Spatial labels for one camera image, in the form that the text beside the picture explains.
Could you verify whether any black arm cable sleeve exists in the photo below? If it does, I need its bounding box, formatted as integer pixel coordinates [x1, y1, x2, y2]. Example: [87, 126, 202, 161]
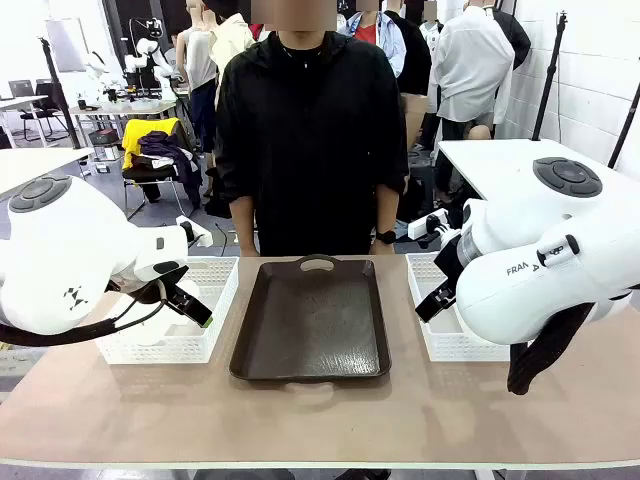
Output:
[0, 283, 167, 347]
[506, 301, 597, 396]

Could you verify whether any black tripod stand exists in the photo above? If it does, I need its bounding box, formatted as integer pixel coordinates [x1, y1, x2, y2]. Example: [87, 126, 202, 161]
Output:
[530, 8, 570, 142]

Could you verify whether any black light stand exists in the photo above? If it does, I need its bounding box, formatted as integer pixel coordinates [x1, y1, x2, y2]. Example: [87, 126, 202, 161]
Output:
[37, 36, 82, 151]

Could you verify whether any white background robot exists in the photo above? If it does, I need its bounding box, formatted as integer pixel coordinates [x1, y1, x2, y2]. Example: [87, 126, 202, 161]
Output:
[123, 17, 177, 87]

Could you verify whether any black left arm cable sleeve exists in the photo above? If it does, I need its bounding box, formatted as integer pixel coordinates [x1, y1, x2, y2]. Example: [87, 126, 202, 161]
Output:
[0, 283, 167, 347]

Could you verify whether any grey standing panel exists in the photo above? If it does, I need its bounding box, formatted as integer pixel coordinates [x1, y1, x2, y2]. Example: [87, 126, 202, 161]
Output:
[44, 17, 89, 74]

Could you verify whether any mannequin in black jacket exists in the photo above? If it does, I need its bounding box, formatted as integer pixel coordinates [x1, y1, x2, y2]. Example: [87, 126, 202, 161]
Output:
[492, 6, 533, 72]

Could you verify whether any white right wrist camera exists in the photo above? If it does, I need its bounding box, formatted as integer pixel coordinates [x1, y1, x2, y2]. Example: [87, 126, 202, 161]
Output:
[407, 208, 459, 246]

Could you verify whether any white perforated plastic basket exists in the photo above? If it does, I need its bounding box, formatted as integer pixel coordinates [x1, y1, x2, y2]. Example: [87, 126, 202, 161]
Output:
[405, 252, 512, 363]
[94, 255, 241, 366]

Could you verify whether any person's right forearm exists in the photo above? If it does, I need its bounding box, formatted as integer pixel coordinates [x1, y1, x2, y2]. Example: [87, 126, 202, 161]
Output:
[228, 199, 259, 247]

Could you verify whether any black right arm cable sleeve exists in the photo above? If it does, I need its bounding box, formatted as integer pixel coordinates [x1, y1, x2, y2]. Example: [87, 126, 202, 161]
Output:
[506, 301, 597, 396]

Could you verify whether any red and black box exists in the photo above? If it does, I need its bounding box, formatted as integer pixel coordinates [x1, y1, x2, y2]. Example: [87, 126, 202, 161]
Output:
[88, 126, 120, 147]

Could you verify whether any mannequin in cream shirt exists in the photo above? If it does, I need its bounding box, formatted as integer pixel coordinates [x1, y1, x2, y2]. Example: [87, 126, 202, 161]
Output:
[207, 0, 257, 104]

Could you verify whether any black slanted stand pole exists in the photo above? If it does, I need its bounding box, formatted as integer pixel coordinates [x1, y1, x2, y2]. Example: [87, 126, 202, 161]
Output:
[606, 81, 640, 171]

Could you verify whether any mannequin in blue shirt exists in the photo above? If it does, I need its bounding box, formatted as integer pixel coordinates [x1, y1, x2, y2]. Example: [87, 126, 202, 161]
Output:
[338, 0, 408, 79]

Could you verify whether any black office chair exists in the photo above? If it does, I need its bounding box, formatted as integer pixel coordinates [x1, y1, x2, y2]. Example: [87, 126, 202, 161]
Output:
[8, 78, 70, 142]

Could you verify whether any grey background desk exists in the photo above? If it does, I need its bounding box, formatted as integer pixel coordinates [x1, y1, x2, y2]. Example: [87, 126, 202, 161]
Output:
[63, 97, 180, 132]

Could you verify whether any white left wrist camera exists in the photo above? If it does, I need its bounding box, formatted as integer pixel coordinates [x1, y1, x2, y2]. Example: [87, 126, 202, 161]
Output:
[175, 216, 213, 249]

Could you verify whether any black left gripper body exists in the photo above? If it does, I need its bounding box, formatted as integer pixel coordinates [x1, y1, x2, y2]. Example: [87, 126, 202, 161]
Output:
[105, 265, 191, 306]

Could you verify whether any person's left forearm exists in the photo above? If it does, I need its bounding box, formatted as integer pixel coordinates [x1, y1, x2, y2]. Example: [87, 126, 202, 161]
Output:
[372, 183, 400, 234]

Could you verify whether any black metal-legged chair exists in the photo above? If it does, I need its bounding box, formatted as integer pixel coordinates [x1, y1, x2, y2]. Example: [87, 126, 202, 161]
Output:
[121, 163, 202, 221]

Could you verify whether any mannequin in white tank top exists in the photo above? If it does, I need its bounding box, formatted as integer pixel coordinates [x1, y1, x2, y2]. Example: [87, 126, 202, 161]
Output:
[174, 0, 220, 154]

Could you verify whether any person in black jacket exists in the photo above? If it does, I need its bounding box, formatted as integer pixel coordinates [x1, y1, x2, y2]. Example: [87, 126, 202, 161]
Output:
[213, 0, 412, 259]

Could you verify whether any mannequin in white shirt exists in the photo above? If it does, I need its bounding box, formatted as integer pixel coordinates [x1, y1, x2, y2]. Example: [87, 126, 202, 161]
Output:
[430, 0, 517, 142]

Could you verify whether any dark brown serving tray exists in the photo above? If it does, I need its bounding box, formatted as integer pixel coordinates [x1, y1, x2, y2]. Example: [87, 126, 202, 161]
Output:
[228, 254, 393, 389]

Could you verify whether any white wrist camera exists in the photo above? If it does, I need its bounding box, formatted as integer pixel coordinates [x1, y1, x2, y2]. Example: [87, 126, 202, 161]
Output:
[175, 216, 213, 249]
[407, 208, 459, 246]

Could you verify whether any yellow garment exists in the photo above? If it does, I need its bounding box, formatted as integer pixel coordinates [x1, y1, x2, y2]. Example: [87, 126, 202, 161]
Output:
[121, 117, 181, 170]

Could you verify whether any dark purple garment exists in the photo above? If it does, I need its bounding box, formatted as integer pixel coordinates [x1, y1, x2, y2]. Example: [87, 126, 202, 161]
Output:
[138, 130, 204, 202]

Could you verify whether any mannequin in black coat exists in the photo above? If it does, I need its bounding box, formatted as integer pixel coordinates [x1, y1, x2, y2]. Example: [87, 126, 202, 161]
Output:
[384, 9, 434, 97]

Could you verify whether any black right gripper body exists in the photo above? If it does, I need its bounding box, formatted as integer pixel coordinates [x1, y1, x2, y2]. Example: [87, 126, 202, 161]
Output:
[433, 234, 469, 284]

